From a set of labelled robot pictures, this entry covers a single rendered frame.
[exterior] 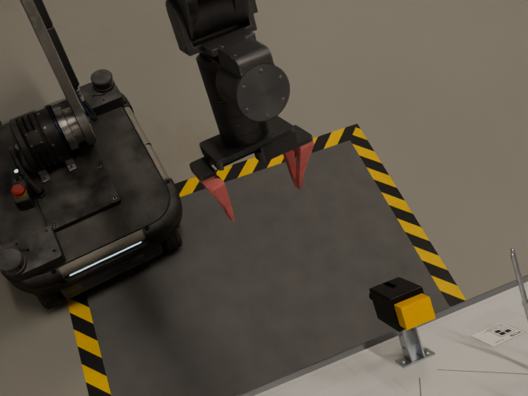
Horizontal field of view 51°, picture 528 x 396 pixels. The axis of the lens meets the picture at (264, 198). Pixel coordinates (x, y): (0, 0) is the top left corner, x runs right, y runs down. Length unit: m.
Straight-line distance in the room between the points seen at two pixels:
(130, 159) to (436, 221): 1.03
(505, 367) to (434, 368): 0.08
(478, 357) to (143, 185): 1.20
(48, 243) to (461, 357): 1.19
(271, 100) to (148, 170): 1.21
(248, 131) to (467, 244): 1.41
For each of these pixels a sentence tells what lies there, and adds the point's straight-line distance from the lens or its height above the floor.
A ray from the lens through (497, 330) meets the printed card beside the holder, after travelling 0.80.
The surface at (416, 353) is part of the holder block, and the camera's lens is 0.77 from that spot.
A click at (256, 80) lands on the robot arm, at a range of 0.54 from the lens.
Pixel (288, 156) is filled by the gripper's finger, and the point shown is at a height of 1.07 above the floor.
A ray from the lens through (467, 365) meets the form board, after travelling 0.73.
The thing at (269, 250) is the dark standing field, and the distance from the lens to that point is 1.83.
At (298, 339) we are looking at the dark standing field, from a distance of 1.72.
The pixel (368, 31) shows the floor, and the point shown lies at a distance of 2.48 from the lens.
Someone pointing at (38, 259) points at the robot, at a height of 0.28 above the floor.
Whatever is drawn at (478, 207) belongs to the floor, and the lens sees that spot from 2.04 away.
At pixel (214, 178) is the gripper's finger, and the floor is 1.11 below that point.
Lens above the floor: 1.65
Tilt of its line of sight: 59 degrees down
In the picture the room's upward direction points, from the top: straight up
